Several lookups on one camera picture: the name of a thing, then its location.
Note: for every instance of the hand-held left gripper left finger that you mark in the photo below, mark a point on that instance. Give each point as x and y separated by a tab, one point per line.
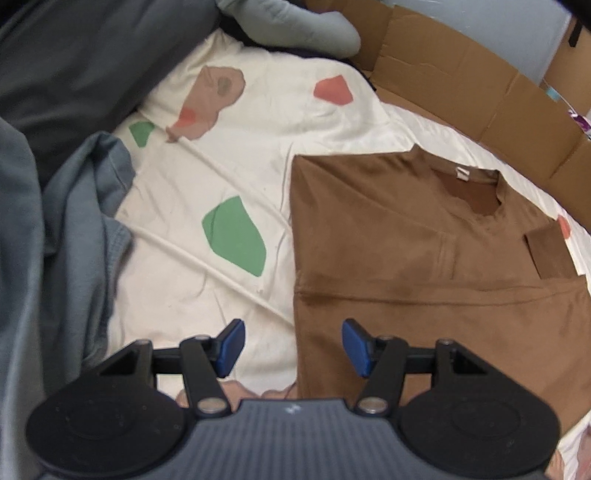
231	346

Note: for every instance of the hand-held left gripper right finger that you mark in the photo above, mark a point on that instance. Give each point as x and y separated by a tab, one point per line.
358	346

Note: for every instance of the brown printed t-shirt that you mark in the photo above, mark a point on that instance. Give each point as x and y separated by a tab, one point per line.
415	277

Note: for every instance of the blue grey garment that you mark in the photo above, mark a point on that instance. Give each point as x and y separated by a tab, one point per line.
78	230

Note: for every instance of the cream bear print blanket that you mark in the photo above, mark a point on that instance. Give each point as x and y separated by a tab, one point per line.
207	152

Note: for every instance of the brown cardboard sheet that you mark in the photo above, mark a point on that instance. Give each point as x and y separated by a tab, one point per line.
438	69

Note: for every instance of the dark grey pillow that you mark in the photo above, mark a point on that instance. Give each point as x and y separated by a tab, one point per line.
92	69

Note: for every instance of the detergent bottle teal cap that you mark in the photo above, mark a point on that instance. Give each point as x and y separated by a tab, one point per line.
552	92

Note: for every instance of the grey neck pillow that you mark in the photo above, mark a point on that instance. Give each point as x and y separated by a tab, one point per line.
300	27

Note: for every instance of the grey appliance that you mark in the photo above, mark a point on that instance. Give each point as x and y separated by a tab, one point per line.
508	32

